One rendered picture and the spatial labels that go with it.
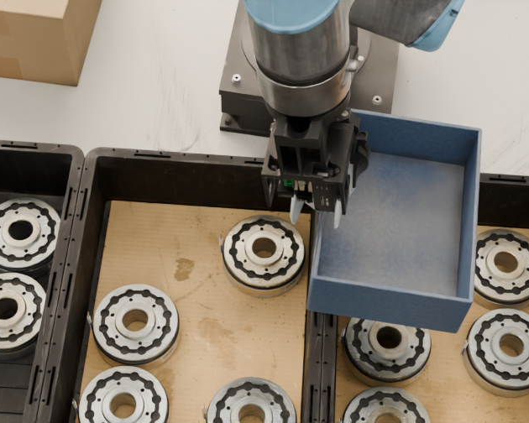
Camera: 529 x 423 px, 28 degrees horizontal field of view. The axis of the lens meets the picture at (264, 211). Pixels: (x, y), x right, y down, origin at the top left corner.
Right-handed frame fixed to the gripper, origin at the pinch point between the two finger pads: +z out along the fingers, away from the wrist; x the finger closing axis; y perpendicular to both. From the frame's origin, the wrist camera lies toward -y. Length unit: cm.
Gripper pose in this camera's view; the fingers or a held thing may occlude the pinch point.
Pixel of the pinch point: (325, 196)
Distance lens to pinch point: 104.0
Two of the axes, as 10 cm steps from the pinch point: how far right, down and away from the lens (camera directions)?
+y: -1.9, 8.4, -5.1
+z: 1.1, 5.3, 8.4
